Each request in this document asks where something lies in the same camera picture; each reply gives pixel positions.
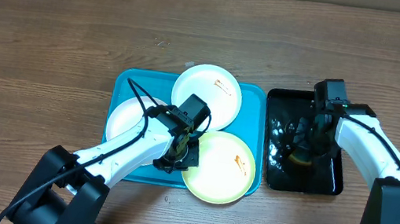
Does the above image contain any yellow plate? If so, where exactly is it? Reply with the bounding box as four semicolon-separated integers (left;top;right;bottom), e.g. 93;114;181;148
182;131;256;205

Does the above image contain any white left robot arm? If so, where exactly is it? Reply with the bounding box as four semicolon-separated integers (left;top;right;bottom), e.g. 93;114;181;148
0;94;211;224

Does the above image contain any green yellow sponge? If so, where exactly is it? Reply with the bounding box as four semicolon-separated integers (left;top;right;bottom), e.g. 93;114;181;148
288;149;312;167

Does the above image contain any white plate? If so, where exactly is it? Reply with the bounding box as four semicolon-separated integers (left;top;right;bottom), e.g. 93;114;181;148
171;64;243;131
103;97;168;158

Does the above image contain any blue plastic tray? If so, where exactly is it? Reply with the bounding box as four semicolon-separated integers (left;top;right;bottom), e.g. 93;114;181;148
108;68;266;196

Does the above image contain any black water tray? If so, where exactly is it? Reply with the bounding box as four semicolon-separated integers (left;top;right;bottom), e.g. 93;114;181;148
263;88;343;196

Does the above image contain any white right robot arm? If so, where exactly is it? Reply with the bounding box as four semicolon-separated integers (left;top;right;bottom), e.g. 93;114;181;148
288;79;400;224

